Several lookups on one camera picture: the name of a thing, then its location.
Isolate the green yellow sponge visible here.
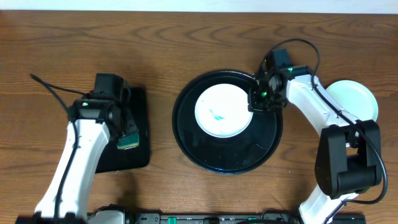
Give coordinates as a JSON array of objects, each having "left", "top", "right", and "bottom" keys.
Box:
[{"left": 117, "top": 132, "right": 140, "bottom": 150}]

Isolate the white plate with stain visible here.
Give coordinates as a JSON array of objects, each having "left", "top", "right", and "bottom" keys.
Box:
[{"left": 194, "top": 83, "right": 253, "bottom": 138}]

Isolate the mint plate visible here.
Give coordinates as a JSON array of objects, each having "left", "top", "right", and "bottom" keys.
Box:
[{"left": 326, "top": 80, "right": 379, "bottom": 121}]

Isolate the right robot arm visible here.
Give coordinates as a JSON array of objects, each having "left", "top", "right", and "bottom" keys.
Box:
[{"left": 248, "top": 66, "right": 387, "bottom": 223}]

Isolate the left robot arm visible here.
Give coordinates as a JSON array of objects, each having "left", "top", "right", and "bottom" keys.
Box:
[{"left": 16, "top": 90, "right": 139, "bottom": 223}]

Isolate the black rectangular tray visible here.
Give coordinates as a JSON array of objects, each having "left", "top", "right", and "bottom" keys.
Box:
[{"left": 96, "top": 87, "right": 150, "bottom": 173}]

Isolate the round black tray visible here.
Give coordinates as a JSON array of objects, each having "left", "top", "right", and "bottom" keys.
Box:
[{"left": 172, "top": 70, "right": 283, "bottom": 175}]

